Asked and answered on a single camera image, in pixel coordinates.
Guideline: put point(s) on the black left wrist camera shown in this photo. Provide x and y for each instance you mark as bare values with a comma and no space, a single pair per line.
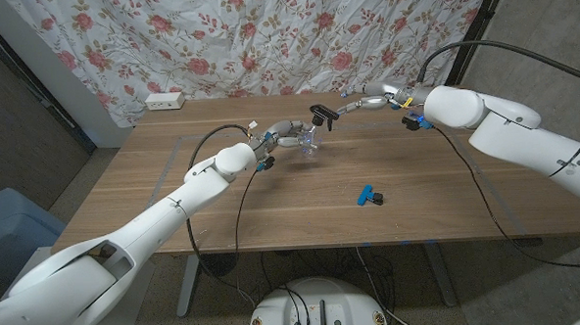
266,163

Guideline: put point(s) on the white power strip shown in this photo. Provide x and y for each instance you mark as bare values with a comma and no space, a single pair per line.
165,101

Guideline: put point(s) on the blue and black clip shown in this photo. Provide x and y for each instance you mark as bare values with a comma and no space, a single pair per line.
365,194

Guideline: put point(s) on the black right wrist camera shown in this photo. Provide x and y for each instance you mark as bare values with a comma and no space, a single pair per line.
411,123

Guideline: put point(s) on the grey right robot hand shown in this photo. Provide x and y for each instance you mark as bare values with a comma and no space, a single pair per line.
395,95

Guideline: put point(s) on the grey table leg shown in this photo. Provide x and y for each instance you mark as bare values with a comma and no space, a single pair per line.
442,278
187,284

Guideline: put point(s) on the black backdrop frame pole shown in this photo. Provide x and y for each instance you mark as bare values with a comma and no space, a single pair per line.
477,27
32,90

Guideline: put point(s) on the floral backdrop cloth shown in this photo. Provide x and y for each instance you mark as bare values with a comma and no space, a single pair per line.
216,38

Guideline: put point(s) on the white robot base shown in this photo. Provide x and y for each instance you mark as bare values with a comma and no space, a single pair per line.
325,298

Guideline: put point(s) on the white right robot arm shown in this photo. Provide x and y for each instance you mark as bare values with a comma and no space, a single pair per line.
514,138

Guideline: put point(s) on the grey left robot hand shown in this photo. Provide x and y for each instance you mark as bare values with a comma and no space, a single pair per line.
284,131

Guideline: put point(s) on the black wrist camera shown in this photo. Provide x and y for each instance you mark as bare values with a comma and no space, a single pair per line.
266,163
411,123

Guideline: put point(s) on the blue plastic bin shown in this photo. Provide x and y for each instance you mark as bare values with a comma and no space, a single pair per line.
8,228

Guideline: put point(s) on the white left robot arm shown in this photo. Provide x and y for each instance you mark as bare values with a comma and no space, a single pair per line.
150,222

